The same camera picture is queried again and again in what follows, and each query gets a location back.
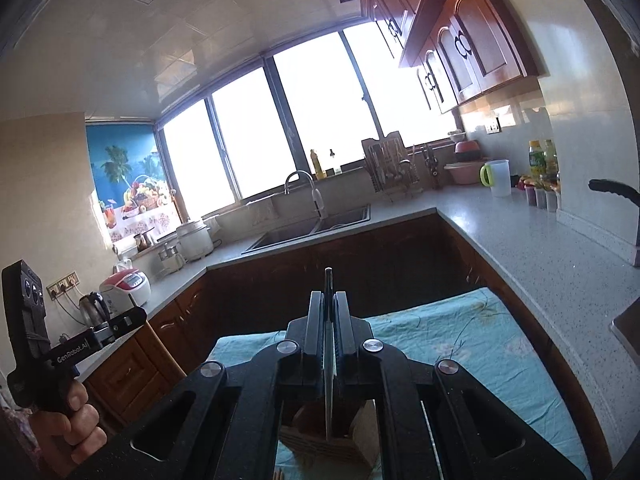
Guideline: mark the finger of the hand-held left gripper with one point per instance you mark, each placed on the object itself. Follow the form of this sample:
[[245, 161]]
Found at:
[[127, 321]]

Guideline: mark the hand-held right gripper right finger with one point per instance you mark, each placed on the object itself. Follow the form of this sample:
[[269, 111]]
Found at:
[[341, 345]]

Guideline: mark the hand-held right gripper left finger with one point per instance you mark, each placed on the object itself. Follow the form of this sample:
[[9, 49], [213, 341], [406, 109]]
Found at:
[[320, 345]]

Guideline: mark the metal table knife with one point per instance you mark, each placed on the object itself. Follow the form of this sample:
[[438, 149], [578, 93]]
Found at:
[[329, 375]]

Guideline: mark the wooden utensil holder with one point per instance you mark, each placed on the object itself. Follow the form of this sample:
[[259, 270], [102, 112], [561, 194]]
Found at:
[[305, 435]]

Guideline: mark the person's left hand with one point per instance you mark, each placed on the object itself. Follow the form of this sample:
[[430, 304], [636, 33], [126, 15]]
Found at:
[[75, 430]]

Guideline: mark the pink and white rice cooker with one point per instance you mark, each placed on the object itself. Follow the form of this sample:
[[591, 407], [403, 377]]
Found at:
[[127, 287]]

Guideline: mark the steel electric kettle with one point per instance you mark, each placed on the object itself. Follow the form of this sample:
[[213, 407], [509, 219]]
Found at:
[[94, 310]]

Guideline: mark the paper towel roll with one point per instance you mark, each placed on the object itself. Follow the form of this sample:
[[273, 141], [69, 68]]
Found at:
[[125, 247]]

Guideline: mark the small white kitchen appliance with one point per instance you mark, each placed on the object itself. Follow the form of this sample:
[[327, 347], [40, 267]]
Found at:
[[171, 259]]

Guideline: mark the small copper pot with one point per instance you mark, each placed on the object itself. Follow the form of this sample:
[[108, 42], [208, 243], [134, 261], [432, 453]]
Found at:
[[142, 241]]

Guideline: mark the teal floral tablecloth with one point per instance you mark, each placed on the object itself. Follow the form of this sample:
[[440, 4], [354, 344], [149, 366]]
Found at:
[[425, 330]]

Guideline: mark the wooden base cabinets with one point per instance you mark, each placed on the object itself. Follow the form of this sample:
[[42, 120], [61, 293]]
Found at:
[[350, 260]]

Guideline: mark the dark double sink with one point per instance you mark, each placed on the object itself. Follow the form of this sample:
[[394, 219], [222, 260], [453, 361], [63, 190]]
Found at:
[[300, 232]]

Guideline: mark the chrome kitchen faucet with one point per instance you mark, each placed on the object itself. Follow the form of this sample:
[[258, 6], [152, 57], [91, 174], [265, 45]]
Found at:
[[316, 200]]

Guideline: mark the pale dish cloth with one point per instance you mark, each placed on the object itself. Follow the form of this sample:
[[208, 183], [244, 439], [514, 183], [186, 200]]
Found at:
[[260, 210]]

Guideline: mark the fruit print window blind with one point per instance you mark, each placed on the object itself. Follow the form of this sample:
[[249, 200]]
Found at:
[[120, 170]]

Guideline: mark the yellow dish soap bottle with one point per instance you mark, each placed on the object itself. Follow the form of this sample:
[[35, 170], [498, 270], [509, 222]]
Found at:
[[318, 166]]

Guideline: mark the metal dish rack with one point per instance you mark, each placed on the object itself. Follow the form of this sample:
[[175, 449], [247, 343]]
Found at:
[[395, 172]]

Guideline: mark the wooden cutting board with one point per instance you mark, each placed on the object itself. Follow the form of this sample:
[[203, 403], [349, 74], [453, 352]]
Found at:
[[382, 144]]

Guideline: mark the pink plastic basin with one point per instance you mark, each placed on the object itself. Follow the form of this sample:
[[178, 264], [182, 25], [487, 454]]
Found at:
[[465, 174]]

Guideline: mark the large kitchen window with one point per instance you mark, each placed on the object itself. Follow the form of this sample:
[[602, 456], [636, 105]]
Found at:
[[250, 135]]

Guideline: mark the red pot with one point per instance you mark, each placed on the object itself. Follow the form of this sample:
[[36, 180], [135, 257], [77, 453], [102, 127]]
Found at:
[[469, 151]]

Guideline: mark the white bowl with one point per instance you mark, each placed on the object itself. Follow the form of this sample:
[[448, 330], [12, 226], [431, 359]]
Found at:
[[456, 136]]

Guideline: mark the spice jar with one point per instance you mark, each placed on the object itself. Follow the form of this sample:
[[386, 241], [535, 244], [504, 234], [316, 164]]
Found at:
[[551, 201], [540, 199], [529, 196]]

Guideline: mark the small red container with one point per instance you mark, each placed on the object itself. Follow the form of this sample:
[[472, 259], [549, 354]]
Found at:
[[522, 181]]

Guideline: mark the cooking oil bottle green label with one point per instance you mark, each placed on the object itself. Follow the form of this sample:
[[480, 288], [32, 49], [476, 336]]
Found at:
[[537, 160]]

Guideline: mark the pale cooking oil bottle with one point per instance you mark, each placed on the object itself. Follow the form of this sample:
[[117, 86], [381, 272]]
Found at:
[[550, 160]]

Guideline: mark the grey metal appliance corner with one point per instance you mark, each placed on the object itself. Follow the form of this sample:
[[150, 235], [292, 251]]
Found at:
[[627, 330]]

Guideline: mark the black wok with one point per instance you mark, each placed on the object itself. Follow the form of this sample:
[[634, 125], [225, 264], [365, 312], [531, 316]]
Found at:
[[612, 190]]

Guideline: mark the wall socket with plugs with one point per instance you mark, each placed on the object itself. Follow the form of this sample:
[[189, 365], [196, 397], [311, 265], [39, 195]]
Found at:
[[62, 286]]

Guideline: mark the wooden wall cabinets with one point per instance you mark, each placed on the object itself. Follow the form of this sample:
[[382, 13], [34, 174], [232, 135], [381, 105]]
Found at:
[[475, 45]]

